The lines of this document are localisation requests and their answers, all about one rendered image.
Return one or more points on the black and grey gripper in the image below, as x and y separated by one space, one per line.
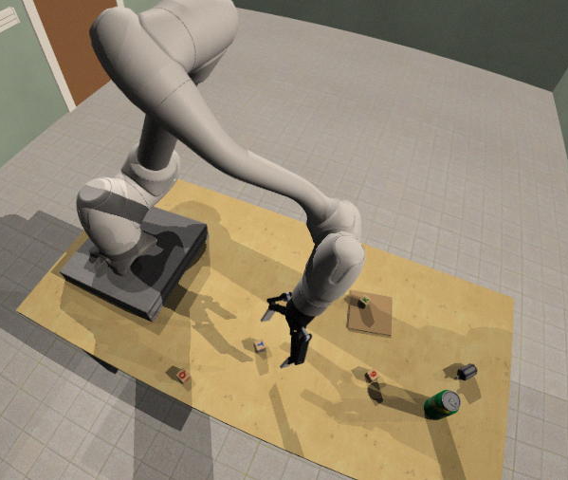
299 340

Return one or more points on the green and yellow drink can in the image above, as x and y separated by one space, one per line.
442 405

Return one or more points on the tan square mat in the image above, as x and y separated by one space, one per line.
376 317

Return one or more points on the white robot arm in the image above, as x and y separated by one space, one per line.
146 56

